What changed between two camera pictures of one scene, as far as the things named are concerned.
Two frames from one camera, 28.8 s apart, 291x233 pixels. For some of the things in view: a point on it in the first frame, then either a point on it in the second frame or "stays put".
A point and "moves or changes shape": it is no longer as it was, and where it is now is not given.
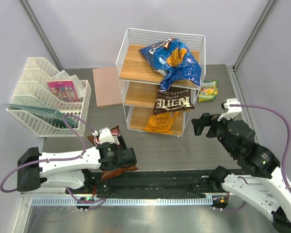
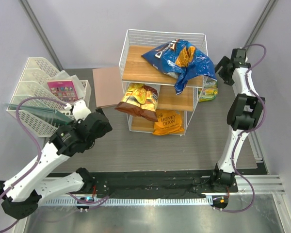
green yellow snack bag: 209,90 stays put
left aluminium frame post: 36,24 stays put
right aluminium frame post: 265,13 stays put
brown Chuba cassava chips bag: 95,140 to 140,100
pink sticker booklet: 65,91 stays put
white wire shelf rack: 162,73 stays put
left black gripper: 121,142 to 108,128
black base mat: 149,185 stays put
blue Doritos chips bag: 170,58 moves or changes shape
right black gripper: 206,119 to 223,62
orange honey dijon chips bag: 161,122 moves or changes shape
